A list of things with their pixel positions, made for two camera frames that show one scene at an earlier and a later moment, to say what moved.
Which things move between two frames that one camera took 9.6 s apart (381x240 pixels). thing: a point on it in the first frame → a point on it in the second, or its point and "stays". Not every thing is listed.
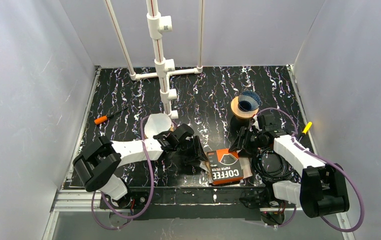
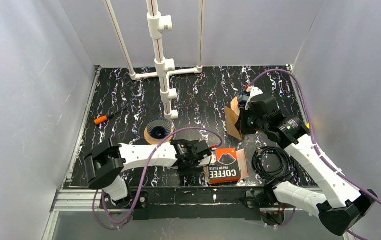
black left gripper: (192, 147) → (202, 153)
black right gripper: (243, 142) → (244, 120)
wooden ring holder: (235, 108) stays
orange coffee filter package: (225, 166) stays
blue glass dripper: (249, 100) stays
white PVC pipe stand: (164, 68) stays
